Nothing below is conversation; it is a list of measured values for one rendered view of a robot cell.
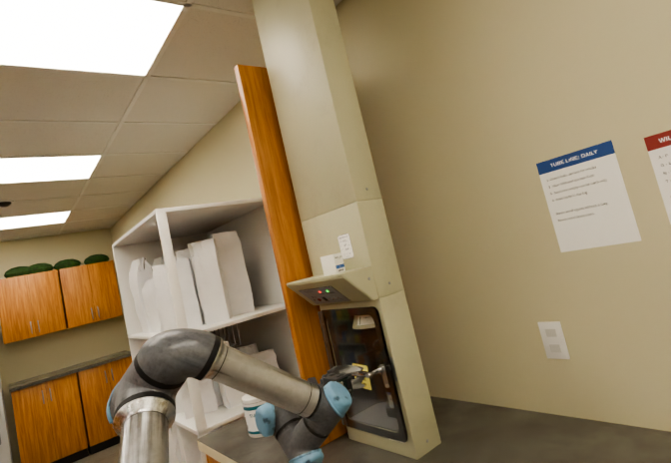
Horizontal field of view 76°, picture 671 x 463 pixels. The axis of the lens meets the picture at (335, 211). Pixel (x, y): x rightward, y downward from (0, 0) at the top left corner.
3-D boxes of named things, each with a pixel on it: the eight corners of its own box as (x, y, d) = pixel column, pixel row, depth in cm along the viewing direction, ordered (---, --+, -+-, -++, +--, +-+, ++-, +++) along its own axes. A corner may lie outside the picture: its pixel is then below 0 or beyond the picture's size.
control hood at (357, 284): (319, 303, 154) (312, 276, 155) (379, 298, 129) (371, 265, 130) (292, 312, 147) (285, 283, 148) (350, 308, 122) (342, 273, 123)
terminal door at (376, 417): (345, 424, 149) (321, 309, 153) (408, 443, 125) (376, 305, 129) (344, 425, 148) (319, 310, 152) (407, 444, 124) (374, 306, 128)
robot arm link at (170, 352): (169, 297, 93) (349, 380, 109) (144, 336, 95) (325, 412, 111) (158, 327, 83) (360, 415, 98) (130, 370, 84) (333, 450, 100)
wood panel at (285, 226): (408, 392, 180) (334, 78, 194) (414, 393, 178) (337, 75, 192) (315, 446, 150) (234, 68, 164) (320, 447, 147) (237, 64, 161)
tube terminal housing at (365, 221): (397, 409, 165) (351, 214, 173) (468, 423, 140) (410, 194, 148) (348, 438, 149) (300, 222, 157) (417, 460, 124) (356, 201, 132)
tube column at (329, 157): (351, 214, 172) (302, -1, 182) (410, 194, 148) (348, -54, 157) (301, 222, 157) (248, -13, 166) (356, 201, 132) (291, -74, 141)
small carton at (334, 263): (333, 273, 139) (329, 254, 139) (345, 270, 136) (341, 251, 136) (324, 275, 134) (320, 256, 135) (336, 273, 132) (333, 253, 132)
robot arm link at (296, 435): (319, 447, 98) (294, 408, 105) (292, 483, 100) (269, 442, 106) (339, 442, 104) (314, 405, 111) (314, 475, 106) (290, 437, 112)
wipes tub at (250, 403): (271, 421, 185) (264, 385, 186) (287, 426, 174) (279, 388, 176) (243, 434, 176) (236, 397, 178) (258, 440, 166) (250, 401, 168)
